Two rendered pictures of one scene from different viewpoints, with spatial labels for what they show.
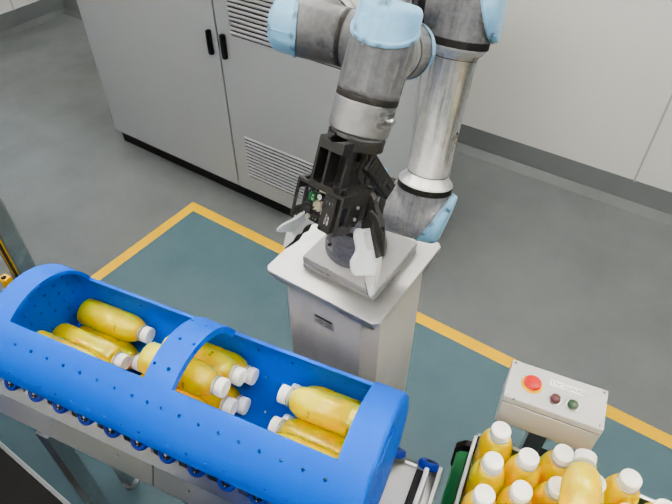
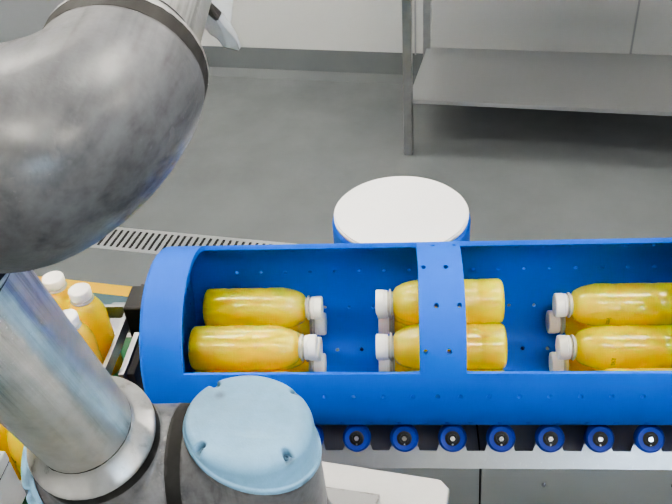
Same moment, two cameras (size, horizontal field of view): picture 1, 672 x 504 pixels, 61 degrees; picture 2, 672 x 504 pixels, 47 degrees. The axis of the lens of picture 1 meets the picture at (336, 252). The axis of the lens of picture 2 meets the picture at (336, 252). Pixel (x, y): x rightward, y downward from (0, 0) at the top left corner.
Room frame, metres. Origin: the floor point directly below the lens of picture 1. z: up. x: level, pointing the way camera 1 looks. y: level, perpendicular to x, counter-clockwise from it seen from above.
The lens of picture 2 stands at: (1.49, -0.11, 1.94)
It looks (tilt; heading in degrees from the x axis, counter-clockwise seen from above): 37 degrees down; 162
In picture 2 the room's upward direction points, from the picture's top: 5 degrees counter-clockwise
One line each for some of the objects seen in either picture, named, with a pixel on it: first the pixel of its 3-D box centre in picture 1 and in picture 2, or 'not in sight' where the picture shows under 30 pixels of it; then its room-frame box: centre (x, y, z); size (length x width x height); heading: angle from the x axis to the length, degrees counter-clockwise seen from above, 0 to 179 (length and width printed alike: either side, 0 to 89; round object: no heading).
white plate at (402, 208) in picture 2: not in sight; (400, 213); (0.27, 0.43, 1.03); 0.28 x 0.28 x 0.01
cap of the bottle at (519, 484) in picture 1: (521, 491); not in sight; (0.46, -0.34, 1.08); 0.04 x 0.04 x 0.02
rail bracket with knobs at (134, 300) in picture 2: not in sight; (149, 317); (0.28, -0.11, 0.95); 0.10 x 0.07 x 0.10; 156
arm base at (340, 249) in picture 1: (356, 231); not in sight; (1.02, -0.05, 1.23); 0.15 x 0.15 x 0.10
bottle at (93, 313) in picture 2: not in sight; (93, 332); (0.32, -0.22, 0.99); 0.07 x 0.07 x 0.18
